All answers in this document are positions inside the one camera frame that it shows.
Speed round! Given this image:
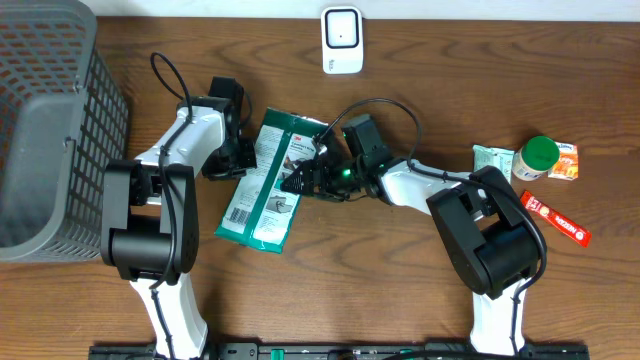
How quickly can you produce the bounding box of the grey plastic basket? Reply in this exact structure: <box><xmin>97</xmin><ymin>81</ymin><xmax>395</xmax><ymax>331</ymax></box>
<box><xmin>1</xmin><ymin>0</ymin><xmax>129</xmax><ymax>263</ymax></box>

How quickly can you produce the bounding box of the white barcode scanner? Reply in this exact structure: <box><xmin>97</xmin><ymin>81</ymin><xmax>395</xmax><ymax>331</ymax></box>
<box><xmin>320</xmin><ymin>6</ymin><xmax>364</xmax><ymax>75</ymax></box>

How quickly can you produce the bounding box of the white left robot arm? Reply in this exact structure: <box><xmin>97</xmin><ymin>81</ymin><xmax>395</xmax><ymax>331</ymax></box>
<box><xmin>100</xmin><ymin>77</ymin><xmax>257</xmax><ymax>359</ymax></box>

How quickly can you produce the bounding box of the green cap bottle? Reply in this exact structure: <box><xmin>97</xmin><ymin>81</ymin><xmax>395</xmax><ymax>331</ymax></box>
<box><xmin>512</xmin><ymin>136</ymin><xmax>560</xmax><ymax>181</ymax></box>

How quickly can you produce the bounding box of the orange tissue pack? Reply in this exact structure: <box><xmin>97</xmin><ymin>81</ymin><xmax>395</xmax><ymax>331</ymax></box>
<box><xmin>547</xmin><ymin>142</ymin><xmax>579</xmax><ymax>181</ymax></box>

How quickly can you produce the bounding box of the red stick sachet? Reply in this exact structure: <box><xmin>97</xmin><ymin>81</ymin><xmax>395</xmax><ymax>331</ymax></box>
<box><xmin>520</xmin><ymin>191</ymin><xmax>592</xmax><ymax>248</ymax></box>

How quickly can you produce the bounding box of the teal wet wipes pack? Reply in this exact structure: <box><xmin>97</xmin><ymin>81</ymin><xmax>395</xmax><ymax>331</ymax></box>
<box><xmin>472</xmin><ymin>145</ymin><xmax>515</xmax><ymax>183</ymax></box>

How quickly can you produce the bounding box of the green white package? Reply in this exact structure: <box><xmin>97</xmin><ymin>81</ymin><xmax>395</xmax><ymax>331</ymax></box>
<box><xmin>215</xmin><ymin>108</ymin><xmax>328</xmax><ymax>254</ymax></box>

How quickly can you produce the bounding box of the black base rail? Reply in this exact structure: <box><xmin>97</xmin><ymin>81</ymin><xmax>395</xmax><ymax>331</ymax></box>
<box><xmin>87</xmin><ymin>341</ymin><xmax>591</xmax><ymax>360</ymax></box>

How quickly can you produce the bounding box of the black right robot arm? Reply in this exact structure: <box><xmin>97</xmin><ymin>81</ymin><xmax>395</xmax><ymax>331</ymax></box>
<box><xmin>280</xmin><ymin>114</ymin><xmax>547</xmax><ymax>357</ymax></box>

